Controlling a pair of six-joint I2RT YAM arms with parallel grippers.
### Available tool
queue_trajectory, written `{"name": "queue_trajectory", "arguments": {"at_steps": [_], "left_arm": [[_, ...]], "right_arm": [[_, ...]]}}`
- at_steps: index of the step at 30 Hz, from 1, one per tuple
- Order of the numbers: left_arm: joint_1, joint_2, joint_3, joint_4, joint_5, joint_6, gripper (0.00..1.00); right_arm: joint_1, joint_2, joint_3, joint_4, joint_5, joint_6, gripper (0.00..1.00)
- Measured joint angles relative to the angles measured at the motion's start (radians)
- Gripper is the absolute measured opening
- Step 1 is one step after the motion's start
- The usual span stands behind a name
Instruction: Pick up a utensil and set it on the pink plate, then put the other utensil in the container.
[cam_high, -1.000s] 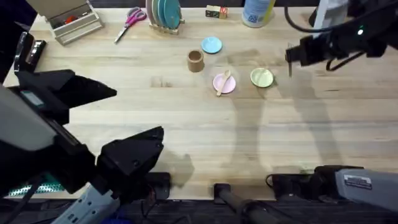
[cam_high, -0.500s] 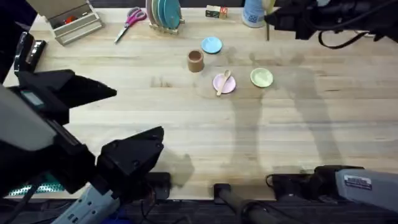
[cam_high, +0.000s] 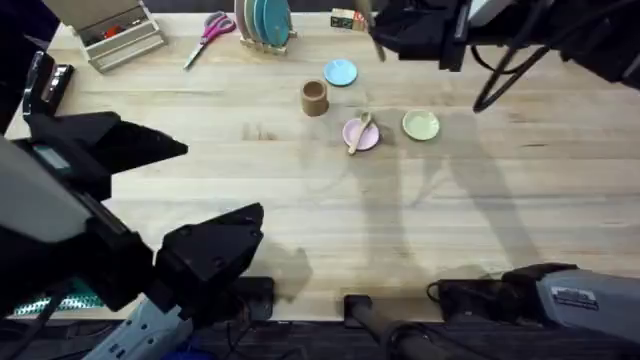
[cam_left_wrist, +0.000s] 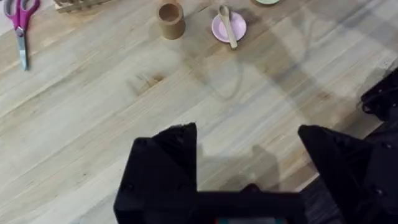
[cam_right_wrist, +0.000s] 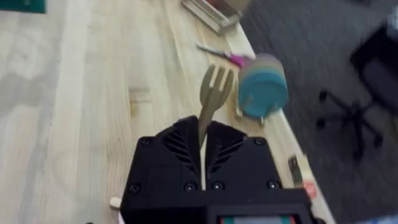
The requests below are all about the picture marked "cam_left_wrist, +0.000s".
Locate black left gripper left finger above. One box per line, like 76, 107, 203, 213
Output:
113, 122, 198, 224

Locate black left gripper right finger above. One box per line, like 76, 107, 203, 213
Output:
297, 124, 398, 224

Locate brown cylindrical container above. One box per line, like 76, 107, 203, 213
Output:
156, 0, 187, 40

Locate wooden spoon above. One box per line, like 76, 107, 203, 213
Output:
218, 4, 239, 50

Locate pink handled scissors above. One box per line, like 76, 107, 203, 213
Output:
3, 0, 41, 72

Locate pink plate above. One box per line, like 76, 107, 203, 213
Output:
211, 11, 248, 44

